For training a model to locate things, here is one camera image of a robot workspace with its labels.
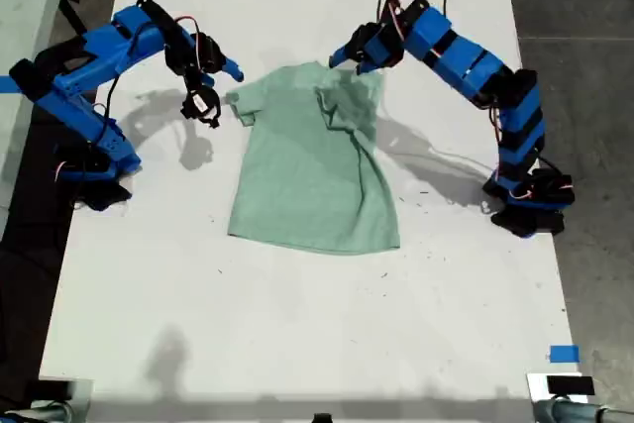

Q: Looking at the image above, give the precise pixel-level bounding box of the pale green T-shirt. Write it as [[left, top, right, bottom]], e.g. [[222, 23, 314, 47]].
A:
[[225, 60, 401, 256]]

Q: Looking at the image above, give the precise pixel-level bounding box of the black stand leg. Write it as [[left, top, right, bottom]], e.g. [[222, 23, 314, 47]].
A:
[[57, 0, 90, 36]]

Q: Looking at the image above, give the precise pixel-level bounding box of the pale grey side bench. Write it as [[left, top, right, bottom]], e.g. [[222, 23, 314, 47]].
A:
[[0, 0, 73, 241]]

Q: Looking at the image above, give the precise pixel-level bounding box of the blue tape strip on table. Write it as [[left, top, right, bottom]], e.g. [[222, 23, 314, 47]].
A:
[[549, 345, 581, 364]]

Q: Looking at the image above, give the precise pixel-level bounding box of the small black box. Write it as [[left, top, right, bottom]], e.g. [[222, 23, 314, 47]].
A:
[[37, 379, 75, 402]]

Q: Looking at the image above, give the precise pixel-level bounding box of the black box on white card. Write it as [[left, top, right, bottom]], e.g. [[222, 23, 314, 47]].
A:
[[546, 375, 595, 397]]

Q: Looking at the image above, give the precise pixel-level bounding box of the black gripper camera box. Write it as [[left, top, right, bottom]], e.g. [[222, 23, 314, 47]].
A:
[[180, 87, 222, 130]]

